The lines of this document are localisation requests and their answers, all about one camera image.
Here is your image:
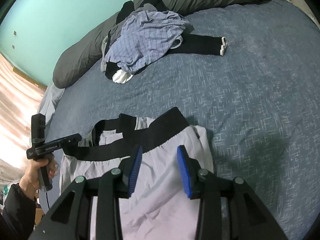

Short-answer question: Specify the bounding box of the small white garment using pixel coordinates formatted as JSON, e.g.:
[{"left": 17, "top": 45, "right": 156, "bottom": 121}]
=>
[{"left": 112, "top": 69, "right": 133, "bottom": 84}]

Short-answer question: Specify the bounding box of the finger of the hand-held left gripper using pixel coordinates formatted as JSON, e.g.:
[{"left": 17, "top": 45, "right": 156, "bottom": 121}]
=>
[{"left": 61, "top": 134, "right": 82, "bottom": 147}]

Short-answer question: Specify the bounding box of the person's left forearm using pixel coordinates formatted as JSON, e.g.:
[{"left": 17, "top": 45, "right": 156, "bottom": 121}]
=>
[{"left": 2, "top": 182, "right": 38, "bottom": 240}]

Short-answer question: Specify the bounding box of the pink curtain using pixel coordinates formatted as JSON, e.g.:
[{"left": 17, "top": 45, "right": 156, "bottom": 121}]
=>
[{"left": 0, "top": 52, "right": 47, "bottom": 180}]

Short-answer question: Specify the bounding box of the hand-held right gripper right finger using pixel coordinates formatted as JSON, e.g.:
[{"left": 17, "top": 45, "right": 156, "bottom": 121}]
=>
[{"left": 177, "top": 145, "right": 288, "bottom": 240}]

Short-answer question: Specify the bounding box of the dark grey garment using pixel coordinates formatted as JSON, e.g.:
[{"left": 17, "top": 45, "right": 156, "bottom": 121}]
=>
[{"left": 110, "top": 3, "right": 156, "bottom": 43}]

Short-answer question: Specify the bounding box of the blue checked shirt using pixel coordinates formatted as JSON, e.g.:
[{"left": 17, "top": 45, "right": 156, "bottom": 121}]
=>
[{"left": 105, "top": 10, "right": 190, "bottom": 72}]

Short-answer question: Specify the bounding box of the grey jacket with black trim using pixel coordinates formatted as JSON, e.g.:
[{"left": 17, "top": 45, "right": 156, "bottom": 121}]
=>
[{"left": 60, "top": 107, "right": 215, "bottom": 240}]

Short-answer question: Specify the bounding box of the light grey duvet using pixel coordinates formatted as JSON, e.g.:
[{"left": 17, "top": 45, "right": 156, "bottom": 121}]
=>
[{"left": 37, "top": 84, "right": 65, "bottom": 121}]

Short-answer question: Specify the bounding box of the blue patterned bed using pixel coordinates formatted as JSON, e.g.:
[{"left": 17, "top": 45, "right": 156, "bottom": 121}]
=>
[{"left": 37, "top": 0, "right": 320, "bottom": 240}]

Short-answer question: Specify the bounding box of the dark grey long pillow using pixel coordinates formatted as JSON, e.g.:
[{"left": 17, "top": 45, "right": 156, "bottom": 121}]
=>
[{"left": 52, "top": 0, "right": 280, "bottom": 89}]

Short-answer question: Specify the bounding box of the person's left hand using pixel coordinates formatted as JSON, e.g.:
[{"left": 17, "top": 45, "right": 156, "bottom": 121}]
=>
[{"left": 20, "top": 154, "right": 59, "bottom": 200}]

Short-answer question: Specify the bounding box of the light grey garment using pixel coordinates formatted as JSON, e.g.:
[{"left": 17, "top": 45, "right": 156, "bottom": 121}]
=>
[{"left": 101, "top": 30, "right": 113, "bottom": 72}]

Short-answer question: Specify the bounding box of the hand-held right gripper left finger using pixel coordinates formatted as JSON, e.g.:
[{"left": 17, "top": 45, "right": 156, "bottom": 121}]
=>
[{"left": 29, "top": 145, "right": 143, "bottom": 240}]

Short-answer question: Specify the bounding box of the black garment with white cuff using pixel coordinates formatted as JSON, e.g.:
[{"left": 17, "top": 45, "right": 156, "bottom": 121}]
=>
[{"left": 170, "top": 34, "right": 228, "bottom": 56}]

